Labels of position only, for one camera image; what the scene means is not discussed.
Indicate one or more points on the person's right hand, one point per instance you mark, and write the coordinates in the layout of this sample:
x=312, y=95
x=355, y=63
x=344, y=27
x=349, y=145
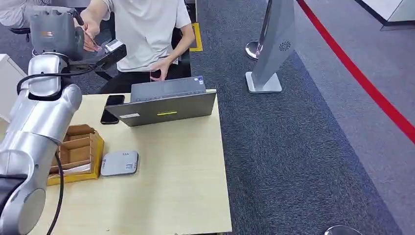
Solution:
x=90, y=30

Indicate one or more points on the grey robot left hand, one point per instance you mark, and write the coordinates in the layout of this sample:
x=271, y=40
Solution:
x=55, y=32

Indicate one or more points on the person's left hand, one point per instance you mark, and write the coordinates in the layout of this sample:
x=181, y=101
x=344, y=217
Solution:
x=161, y=68

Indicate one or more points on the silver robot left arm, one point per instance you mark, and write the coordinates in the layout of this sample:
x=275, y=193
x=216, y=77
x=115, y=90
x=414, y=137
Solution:
x=35, y=123

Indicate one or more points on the black chair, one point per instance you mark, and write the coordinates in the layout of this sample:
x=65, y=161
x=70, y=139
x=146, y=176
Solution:
x=184, y=69

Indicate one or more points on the person in white shirt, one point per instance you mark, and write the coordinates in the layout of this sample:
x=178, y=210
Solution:
x=146, y=32

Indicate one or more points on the grey laptop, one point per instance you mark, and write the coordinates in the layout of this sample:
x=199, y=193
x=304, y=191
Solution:
x=162, y=108

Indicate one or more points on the person in grey trousers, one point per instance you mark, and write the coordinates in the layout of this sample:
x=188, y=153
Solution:
x=13, y=13

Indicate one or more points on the black smartphone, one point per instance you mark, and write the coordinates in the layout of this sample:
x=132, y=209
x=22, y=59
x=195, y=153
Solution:
x=110, y=113

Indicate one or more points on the white board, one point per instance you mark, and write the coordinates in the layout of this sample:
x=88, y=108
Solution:
x=8, y=84

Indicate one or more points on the grey square card reader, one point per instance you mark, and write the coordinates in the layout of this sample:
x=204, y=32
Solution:
x=119, y=163

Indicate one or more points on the wooden card box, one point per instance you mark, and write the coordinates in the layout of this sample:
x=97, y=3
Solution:
x=94, y=152

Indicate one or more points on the grey kiosk stand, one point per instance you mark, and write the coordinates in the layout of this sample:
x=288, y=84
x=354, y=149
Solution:
x=274, y=42

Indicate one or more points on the printed card stack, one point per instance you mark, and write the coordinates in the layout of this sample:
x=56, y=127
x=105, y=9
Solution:
x=76, y=169

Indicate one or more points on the red floor tape line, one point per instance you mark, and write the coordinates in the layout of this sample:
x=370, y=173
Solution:
x=360, y=76

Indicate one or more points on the white platform with dark edge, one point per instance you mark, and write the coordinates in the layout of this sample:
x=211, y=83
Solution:
x=392, y=9

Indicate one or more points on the chrome stanchion base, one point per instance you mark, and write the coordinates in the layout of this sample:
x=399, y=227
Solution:
x=342, y=231

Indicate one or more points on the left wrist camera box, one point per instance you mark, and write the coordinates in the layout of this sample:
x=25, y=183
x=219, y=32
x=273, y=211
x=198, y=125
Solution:
x=113, y=52

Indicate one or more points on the chrome stanchion post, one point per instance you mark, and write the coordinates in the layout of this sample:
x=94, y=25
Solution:
x=254, y=48

